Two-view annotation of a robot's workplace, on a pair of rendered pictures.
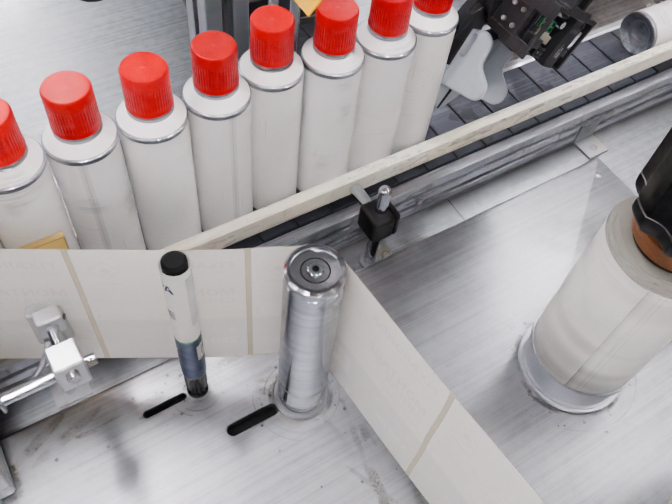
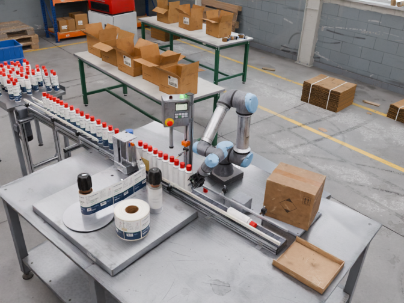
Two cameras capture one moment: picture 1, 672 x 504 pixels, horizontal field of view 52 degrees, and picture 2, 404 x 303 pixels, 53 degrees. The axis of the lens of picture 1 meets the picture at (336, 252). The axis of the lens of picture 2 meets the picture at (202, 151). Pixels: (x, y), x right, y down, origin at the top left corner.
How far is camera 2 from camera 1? 2.48 m
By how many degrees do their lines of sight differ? 59
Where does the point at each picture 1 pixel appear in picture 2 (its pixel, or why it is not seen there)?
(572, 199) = (186, 208)
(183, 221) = not seen: hidden behind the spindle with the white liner
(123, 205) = (154, 163)
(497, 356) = not seen: hidden behind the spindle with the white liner
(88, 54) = (195, 166)
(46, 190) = (149, 156)
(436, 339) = not seen: hidden behind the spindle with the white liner
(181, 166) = (159, 163)
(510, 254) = (172, 203)
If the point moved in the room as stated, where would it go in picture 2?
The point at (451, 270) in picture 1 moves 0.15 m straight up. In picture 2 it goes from (166, 198) to (166, 179)
